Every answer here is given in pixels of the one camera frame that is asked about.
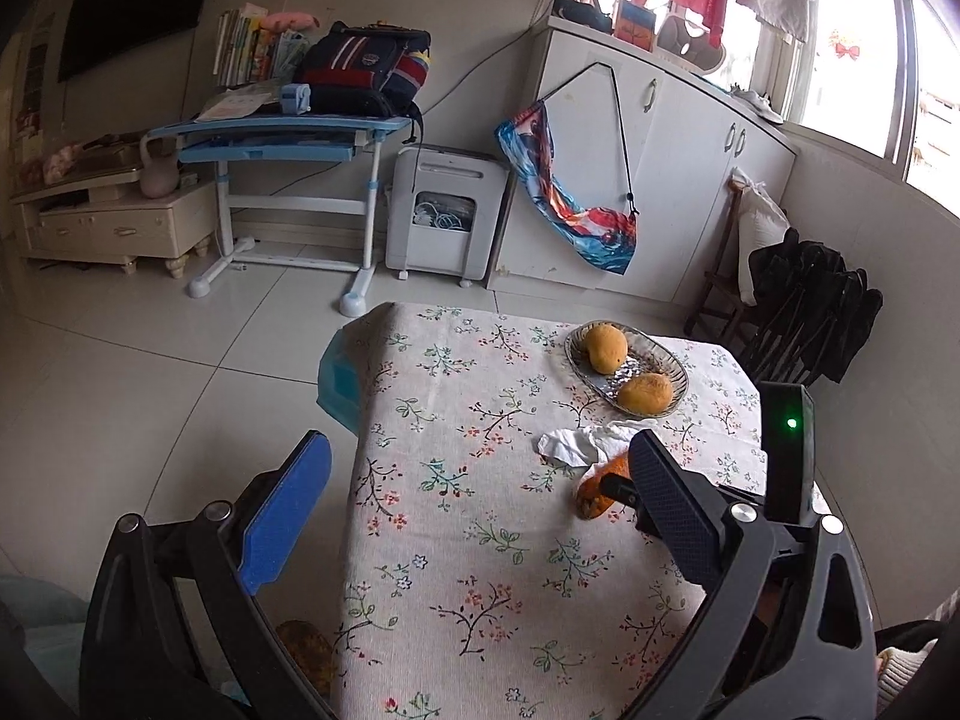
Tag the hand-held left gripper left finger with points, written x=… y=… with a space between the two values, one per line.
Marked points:
x=285 y=517

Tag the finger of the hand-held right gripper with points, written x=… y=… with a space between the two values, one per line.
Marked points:
x=619 y=486

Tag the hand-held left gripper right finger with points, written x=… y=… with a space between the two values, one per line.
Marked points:
x=675 y=510

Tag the white tissue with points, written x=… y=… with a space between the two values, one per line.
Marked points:
x=574 y=442

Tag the yellow mango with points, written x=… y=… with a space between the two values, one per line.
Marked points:
x=606 y=347
x=645 y=392

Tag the brown textured object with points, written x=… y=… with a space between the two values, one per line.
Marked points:
x=307 y=649

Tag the light blue plastic bin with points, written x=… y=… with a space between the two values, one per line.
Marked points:
x=341 y=382

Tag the wooden chair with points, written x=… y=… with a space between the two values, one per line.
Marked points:
x=724 y=292

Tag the white sack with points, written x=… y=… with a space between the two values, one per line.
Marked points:
x=761 y=221

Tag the grey cushioned seat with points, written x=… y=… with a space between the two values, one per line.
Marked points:
x=37 y=615

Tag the white cabinet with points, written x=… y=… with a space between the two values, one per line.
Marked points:
x=675 y=165

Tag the cream television cabinet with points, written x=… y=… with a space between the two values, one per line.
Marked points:
x=112 y=229

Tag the white shoes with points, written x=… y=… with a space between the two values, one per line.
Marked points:
x=757 y=101

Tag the white floor appliance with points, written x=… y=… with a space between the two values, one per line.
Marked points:
x=442 y=172

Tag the pink kettlebell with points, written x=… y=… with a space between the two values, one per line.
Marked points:
x=159 y=180

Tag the blue study desk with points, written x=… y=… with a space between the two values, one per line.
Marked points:
x=262 y=142

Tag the window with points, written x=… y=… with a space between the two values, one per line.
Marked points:
x=855 y=75

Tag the red bow window sticker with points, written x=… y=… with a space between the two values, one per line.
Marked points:
x=847 y=50

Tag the white papers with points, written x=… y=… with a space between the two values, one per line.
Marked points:
x=236 y=105

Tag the pink stuffed animal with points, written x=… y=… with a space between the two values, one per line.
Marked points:
x=60 y=165

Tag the light blue small device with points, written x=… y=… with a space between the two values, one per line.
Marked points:
x=294 y=99

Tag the navy striped backpack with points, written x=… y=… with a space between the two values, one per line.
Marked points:
x=360 y=67

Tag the orange box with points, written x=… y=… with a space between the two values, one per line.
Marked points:
x=637 y=26

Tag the row of books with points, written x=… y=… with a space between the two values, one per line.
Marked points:
x=240 y=45

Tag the black item on cabinet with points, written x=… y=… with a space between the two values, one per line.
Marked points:
x=581 y=13

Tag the pink plush toy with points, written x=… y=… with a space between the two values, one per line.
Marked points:
x=289 y=19

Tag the black flat television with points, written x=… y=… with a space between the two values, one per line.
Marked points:
x=135 y=0

